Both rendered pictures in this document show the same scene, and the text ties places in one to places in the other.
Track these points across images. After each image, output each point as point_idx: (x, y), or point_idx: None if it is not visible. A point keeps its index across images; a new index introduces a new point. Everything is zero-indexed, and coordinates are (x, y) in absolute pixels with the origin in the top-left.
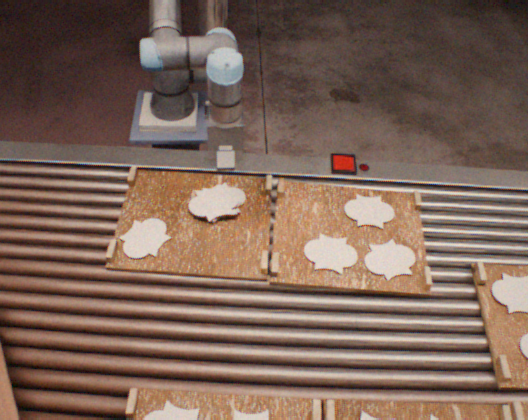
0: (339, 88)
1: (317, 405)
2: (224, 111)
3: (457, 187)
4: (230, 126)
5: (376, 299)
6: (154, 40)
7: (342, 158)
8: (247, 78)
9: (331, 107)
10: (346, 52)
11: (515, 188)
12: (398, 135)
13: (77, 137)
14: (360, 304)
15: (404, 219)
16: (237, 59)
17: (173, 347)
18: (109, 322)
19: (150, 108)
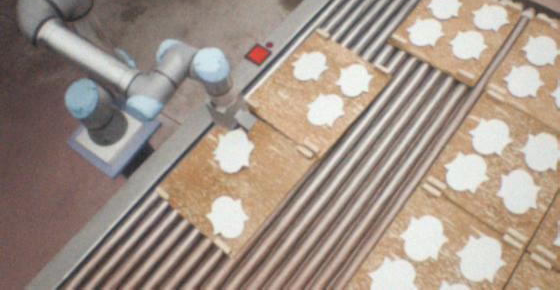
0: (123, 12)
1: (428, 186)
2: (230, 93)
3: (324, 6)
4: (236, 98)
5: (373, 107)
6: (140, 94)
7: (253, 52)
8: (58, 63)
9: (134, 29)
10: None
11: None
12: (194, 7)
13: (0, 220)
14: (370, 118)
15: (330, 51)
16: (219, 52)
17: (327, 248)
18: (279, 280)
19: (98, 144)
